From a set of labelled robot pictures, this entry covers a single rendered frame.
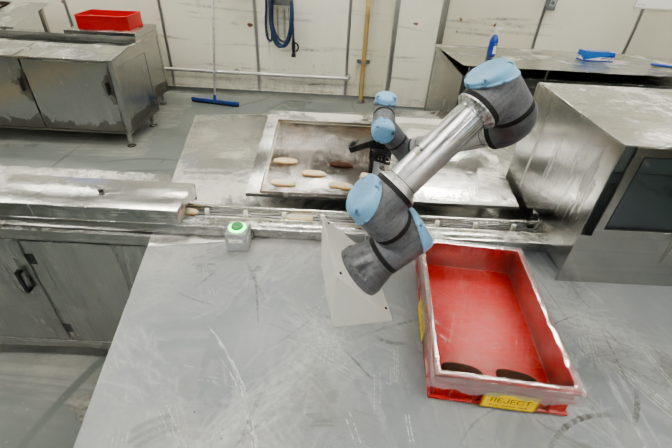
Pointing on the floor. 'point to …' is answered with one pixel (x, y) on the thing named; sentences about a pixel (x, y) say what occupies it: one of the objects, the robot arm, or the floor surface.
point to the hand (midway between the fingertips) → (369, 173)
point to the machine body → (67, 274)
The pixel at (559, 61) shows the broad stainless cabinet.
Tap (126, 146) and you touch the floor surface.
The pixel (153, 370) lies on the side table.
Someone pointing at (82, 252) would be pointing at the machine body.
